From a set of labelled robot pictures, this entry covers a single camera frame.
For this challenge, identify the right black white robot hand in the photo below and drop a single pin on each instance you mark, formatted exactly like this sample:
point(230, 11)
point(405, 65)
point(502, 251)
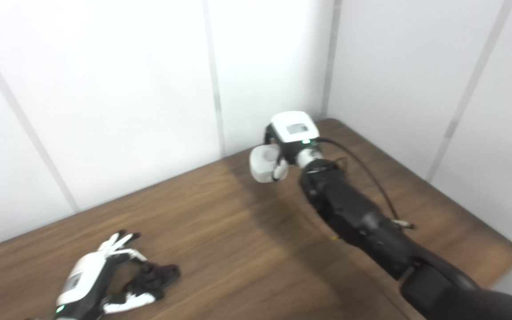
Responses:
point(294, 126)

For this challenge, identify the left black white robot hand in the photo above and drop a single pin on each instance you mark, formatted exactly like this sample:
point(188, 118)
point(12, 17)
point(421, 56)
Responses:
point(85, 275)

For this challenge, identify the black plastic holder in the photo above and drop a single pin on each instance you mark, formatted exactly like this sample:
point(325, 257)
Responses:
point(160, 273)

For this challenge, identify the round white plastic piece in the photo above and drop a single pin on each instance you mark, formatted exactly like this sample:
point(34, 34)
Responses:
point(262, 162)

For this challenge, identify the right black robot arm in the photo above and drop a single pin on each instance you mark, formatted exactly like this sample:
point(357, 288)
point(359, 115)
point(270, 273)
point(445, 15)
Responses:
point(362, 218)

